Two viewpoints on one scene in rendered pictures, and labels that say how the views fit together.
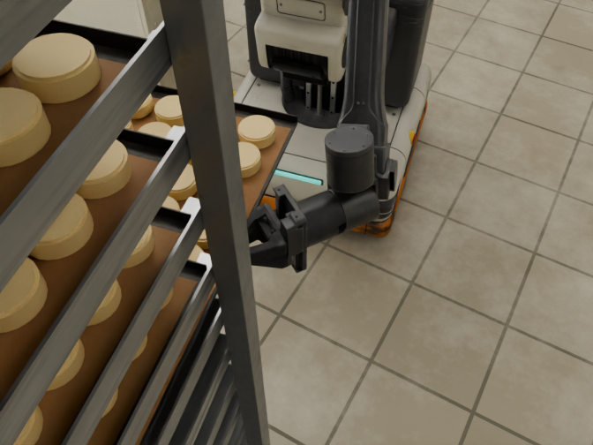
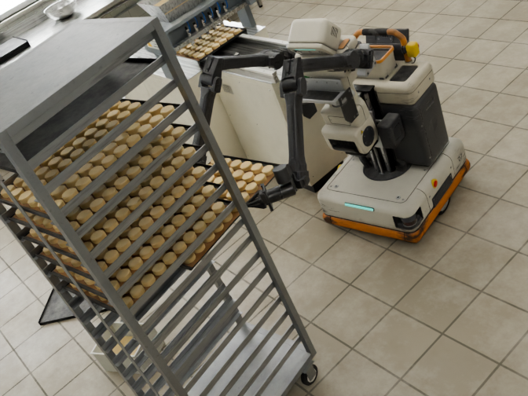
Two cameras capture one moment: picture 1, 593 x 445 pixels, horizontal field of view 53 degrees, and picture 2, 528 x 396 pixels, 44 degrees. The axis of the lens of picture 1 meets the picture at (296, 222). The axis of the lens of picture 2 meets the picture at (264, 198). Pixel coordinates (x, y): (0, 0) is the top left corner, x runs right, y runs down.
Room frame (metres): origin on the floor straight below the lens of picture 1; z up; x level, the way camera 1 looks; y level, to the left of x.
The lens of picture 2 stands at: (-1.32, -1.18, 2.42)
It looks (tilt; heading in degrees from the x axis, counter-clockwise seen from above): 34 degrees down; 34
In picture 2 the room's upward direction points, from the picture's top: 24 degrees counter-clockwise
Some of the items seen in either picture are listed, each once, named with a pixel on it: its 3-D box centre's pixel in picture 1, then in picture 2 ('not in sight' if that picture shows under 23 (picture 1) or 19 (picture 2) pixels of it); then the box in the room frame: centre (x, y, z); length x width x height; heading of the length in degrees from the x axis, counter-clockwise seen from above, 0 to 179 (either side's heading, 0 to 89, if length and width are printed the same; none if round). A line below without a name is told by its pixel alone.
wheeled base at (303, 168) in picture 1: (323, 126); (392, 181); (1.53, -0.09, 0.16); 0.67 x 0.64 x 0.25; 161
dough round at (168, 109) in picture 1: (173, 111); (246, 166); (0.64, 0.17, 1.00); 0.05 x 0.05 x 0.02
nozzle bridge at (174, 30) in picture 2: not in sight; (202, 27); (2.20, 1.12, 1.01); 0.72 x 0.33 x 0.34; 150
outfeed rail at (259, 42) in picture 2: not in sight; (217, 34); (2.38, 1.14, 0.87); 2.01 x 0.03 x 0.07; 60
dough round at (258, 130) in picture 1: (257, 131); (268, 170); (0.59, 0.05, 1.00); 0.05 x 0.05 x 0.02
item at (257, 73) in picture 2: not in sight; (185, 55); (2.13, 1.29, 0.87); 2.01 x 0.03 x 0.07; 60
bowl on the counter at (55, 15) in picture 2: not in sight; (63, 10); (3.48, 3.32, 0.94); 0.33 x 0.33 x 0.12
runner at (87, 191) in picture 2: not in sight; (125, 155); (0.06, 0.19, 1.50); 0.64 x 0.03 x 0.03; 162
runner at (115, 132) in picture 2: not in sight; (111, 133); (0.06, 0.19, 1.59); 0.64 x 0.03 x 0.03; 162
